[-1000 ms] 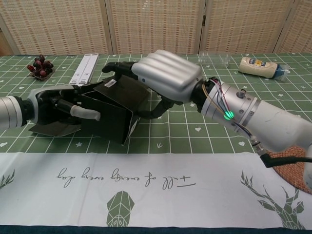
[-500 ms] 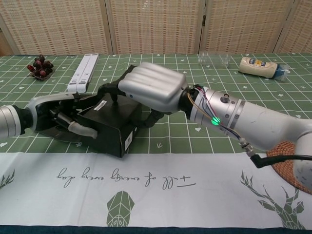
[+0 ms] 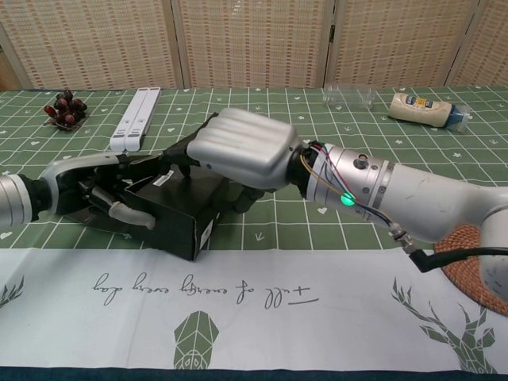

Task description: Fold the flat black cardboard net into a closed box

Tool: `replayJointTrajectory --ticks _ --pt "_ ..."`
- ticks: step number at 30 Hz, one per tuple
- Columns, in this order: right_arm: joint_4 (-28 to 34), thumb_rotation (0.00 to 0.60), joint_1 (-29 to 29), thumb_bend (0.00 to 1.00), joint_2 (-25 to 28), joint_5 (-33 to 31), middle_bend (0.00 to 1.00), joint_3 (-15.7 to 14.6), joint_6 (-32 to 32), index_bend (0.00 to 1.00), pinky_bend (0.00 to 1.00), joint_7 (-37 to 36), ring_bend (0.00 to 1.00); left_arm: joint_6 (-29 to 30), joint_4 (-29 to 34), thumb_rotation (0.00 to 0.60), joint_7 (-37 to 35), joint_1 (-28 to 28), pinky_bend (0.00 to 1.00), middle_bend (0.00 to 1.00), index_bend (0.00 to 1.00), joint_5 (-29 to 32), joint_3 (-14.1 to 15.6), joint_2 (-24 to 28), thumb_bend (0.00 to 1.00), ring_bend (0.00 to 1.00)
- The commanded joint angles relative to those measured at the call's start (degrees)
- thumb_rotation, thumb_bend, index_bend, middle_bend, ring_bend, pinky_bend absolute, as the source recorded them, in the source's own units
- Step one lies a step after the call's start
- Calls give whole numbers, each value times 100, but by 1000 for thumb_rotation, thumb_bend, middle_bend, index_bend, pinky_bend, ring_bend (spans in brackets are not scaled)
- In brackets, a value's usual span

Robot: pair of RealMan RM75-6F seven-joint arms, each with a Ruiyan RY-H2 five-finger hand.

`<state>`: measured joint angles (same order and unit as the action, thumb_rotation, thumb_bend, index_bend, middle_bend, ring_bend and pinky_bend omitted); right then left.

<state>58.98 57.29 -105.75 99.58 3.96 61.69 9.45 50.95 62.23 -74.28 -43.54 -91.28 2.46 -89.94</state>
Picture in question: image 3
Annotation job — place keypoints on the dark red grape bunch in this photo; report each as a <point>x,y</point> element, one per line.
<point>65,109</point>

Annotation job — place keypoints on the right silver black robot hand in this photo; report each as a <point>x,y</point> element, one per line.
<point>246,147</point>

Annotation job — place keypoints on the round woven rattan coaster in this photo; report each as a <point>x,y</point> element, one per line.
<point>460,278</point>

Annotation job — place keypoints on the white folding stand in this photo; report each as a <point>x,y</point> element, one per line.
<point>133,123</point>

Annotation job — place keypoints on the bamboo folding screen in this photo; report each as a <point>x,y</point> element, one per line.
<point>254,39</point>

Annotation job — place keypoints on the clear plastic container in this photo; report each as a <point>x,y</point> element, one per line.
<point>345,99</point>

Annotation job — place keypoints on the black cardboard box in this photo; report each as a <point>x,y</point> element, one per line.
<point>174,222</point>

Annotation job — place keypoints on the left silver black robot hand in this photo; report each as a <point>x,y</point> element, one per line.
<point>67,186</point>

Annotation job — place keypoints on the mayonnaise squeeze bottle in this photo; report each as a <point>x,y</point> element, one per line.
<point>416,109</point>

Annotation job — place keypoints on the green white checked tablecloth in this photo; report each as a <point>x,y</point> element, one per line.
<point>317,317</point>

